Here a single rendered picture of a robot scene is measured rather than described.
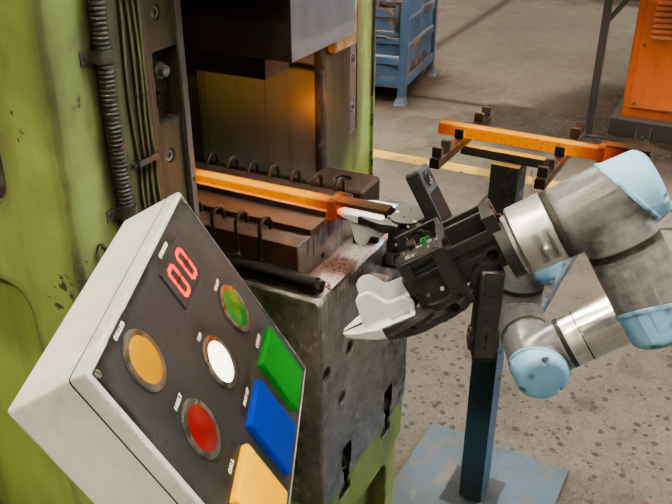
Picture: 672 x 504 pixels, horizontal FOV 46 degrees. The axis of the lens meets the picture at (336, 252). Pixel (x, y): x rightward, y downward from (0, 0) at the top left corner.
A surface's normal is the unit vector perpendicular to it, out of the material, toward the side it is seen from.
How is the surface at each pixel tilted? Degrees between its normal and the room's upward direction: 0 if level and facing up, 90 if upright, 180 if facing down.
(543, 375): 90
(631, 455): 0
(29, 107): 89
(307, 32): 90
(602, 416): 0
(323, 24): 90
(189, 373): 60
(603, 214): 76
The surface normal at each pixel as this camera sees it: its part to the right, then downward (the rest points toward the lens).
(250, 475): 0.87, -0.43
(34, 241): -0.46, 0.42
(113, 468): -0.04, 0.47
